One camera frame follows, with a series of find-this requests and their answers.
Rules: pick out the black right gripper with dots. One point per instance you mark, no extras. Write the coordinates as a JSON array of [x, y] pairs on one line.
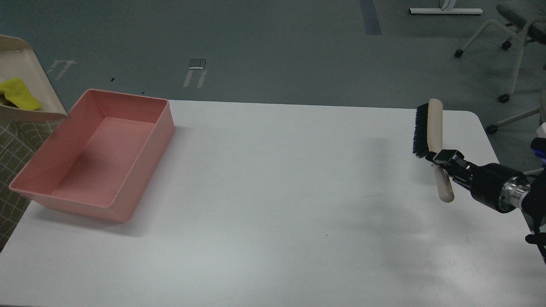
[[495, 186]]

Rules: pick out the beige hand brush black bristles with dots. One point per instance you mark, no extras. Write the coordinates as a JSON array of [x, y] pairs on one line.
[[428, 138]]

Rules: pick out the yellow sponge piece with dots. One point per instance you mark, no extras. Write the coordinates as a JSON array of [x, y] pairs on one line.
[[17, 92]]

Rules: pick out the beige plastic dustpan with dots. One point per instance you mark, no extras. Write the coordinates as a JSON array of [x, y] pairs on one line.
[[18, 60]]

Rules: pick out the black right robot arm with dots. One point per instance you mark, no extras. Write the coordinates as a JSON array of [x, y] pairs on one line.
[[533, 206]]

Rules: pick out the pink plastic bin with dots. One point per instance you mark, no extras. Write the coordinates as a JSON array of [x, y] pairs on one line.
[[98, 162]]

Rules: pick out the white table leg base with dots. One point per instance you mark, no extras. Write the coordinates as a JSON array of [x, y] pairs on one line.
[[447, 7]]

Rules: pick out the grey office chair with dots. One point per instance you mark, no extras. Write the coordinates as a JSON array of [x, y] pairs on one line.
[[524, 24]]

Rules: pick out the grey floor outlet plate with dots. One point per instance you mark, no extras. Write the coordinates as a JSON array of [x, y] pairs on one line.
[[197, 64]]

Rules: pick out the checkered beige cloth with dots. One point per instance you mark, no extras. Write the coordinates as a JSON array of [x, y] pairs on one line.
[[18, 143]]

